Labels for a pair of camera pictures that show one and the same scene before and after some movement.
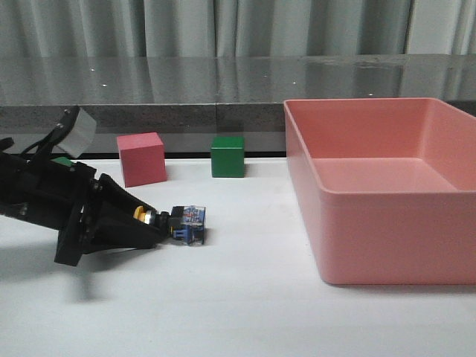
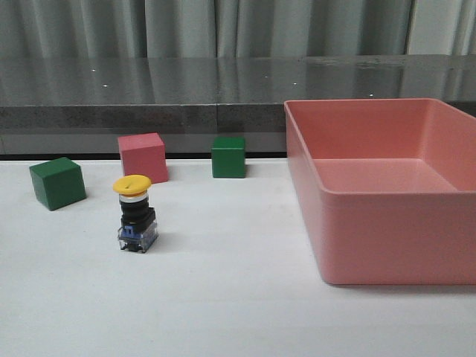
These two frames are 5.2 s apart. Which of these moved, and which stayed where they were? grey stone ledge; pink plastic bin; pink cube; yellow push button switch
Moved: yellow push button switch
Stayed: pink plastic bin; grey stone ledge; pink cube
